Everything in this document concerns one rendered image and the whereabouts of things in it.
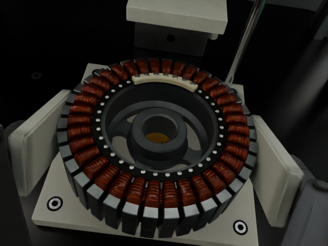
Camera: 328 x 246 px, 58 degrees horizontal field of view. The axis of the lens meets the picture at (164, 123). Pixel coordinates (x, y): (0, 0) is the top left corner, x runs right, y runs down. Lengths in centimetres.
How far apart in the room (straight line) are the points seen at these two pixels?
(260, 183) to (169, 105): 8
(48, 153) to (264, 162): 11
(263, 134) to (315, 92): 18
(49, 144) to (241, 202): 14
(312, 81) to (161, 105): 20
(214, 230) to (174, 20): 14
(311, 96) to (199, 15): 19
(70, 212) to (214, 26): 15
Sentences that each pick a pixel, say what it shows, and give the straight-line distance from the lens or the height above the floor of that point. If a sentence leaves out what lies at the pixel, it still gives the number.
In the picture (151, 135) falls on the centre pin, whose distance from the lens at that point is 22.
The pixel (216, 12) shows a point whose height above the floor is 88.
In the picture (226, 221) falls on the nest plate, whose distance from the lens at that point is 22.
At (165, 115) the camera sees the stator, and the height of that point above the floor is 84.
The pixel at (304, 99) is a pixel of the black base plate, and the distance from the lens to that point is 33.
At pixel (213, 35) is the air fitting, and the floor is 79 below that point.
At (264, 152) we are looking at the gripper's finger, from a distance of 16.
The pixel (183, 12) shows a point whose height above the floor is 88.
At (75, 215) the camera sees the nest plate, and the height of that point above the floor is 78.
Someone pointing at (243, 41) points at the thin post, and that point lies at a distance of 26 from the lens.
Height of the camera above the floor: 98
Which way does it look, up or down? 53 degrees down
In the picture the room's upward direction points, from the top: 10 degrees clockwise
